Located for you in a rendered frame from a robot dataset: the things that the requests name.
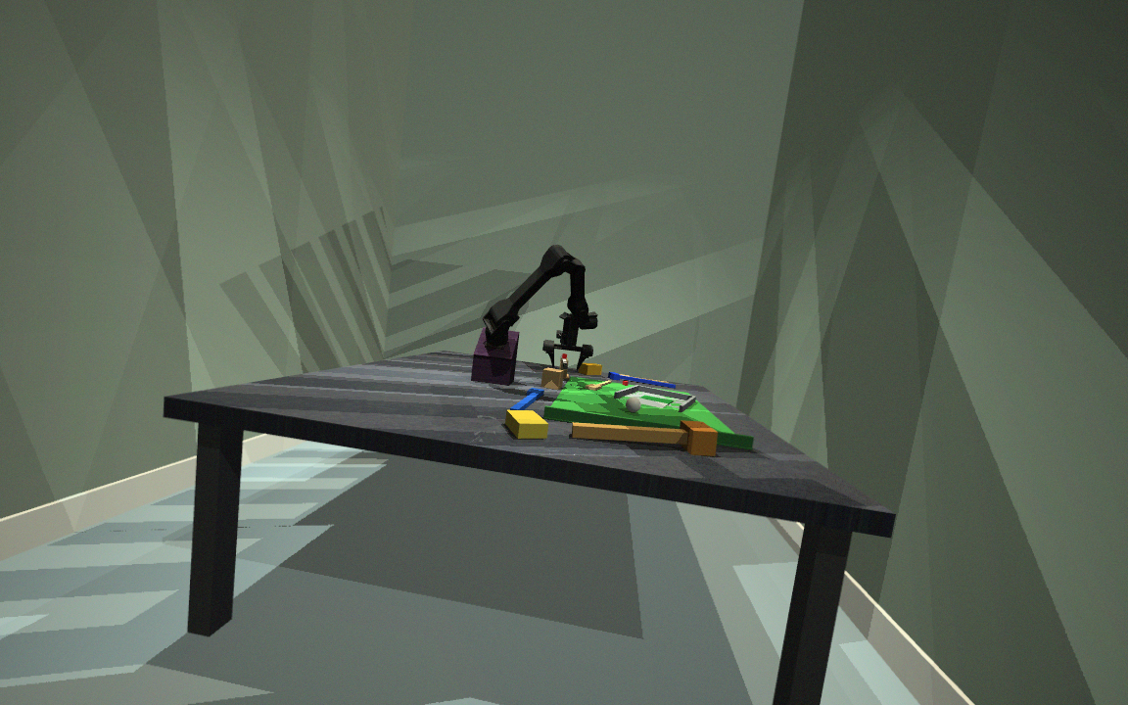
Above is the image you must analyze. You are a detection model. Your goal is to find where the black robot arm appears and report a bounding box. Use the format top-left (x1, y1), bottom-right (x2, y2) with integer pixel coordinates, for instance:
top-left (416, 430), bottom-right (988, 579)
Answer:
top-left (483, 245), bottom-right (597, 350)

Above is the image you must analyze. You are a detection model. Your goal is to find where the yellow rectangular block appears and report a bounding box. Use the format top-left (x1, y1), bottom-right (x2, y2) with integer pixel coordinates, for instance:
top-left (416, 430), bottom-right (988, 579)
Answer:
top-left (505, 409), bottom-right (548, 439)

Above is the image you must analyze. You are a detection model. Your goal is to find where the green rectangular mat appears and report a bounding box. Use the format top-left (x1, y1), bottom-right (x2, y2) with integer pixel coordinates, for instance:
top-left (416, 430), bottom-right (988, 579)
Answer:
top-left (552, 376), bottom-right (734, 434)

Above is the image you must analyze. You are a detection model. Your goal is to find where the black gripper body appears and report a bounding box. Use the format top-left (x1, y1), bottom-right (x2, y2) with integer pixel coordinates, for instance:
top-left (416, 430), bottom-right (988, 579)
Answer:
top-left (541, 331), bottom-right (593, 356)

